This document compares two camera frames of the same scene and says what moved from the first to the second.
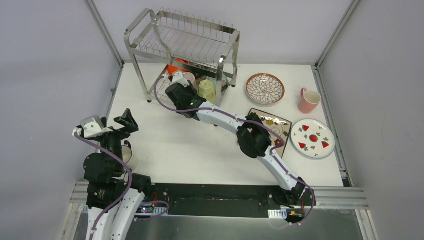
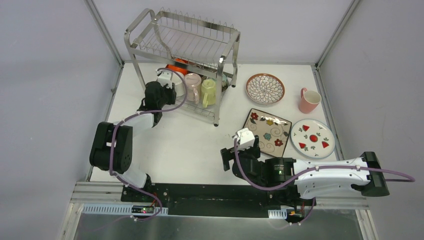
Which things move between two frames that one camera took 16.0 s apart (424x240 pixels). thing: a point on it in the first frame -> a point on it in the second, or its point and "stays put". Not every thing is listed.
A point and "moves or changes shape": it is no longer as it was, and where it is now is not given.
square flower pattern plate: (279, 126) stays put
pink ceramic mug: (309, 101) stays put
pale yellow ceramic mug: (206, 90) stays put
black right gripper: (192, 88) -> (227, 155)
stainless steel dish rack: (177, 55) stays put
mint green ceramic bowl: (225, 83) stays put
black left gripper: (116, 133) -> (166, 96)
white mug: (127, 151) moves or changes shape
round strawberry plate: (312, 139) stays put
